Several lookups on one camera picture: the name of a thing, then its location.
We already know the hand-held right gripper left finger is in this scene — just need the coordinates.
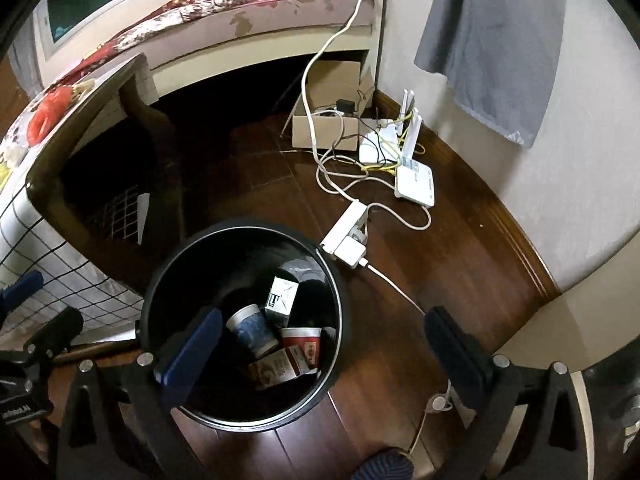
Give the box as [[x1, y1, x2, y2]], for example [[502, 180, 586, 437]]
[[56, 307, 223, 480]]

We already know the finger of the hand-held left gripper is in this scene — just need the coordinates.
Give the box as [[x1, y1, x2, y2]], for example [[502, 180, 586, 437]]
[[0, 306, 85, 377], [0, 270, 45, 319]]

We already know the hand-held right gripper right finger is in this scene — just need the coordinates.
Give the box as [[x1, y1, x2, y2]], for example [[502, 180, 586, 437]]
[[424, 306, 596, 480]]

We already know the black round trash bin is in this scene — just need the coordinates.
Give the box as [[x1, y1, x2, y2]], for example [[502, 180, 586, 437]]
[[140, 218, 343, 431]]

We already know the white grid-pattern table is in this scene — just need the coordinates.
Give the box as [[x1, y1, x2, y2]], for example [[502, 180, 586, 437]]
[[0, 160, 151, 336]]

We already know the blue and white paper cup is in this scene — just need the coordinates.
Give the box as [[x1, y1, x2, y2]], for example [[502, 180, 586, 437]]
[[225, 304, 280, 358]]

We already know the brown printed carton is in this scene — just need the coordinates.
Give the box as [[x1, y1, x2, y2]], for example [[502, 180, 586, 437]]
[[247, 347, 318, 391]]

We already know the small white carton box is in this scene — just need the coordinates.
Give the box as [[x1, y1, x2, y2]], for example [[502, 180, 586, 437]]
[[264, 276, 300, 328]]

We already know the red paper cup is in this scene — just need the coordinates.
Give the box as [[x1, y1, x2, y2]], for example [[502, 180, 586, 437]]
[[280, 326, 323, 371]]

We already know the dark blue knit slipper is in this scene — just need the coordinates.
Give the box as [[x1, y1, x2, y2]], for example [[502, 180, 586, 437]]
[[352, 447, 415, 480]]

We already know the white charger block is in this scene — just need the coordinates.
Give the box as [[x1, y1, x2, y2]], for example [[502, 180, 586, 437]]
[[334, 235, 368, 268]]

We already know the white power adapter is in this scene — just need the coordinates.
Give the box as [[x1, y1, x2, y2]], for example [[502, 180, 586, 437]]
[[320, 200, 371, 256]]

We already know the white router with antennas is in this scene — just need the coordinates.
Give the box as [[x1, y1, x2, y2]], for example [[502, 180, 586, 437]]
[[358, 89, 417, 166], [394, 114, 437, 207]]

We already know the dark wooden chair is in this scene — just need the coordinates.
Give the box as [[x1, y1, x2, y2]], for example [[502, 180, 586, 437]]
[[25, 52, 186, 306]]

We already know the cardboard box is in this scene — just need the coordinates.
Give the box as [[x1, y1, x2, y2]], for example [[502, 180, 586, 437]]
[[282, 60, 376, 152]]

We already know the bed with floral bedding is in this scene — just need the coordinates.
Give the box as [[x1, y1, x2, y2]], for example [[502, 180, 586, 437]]
[[0, 0, 377, 196]]

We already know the large grey curtain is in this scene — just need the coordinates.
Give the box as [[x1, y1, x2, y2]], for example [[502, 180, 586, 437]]
[[414, 0, 568, 149]]

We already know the thin white charger cable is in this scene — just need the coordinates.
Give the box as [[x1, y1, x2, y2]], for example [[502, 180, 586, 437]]
[[365, 260, 453, 456]]

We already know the looped white cable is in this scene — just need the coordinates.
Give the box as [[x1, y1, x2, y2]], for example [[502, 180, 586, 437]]
[[367, 202, 432, 232]]

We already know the yellow network cable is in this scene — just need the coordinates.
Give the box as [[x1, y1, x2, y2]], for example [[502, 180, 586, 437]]
[[361, 110, 426, 173]]

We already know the thick white power cord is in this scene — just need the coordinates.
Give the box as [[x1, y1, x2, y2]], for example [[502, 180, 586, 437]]
[[300, 0, 381, 211]]

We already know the thin grey wall cable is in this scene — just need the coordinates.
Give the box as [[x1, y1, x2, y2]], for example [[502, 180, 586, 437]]
[[375, 0, 392, 101]]

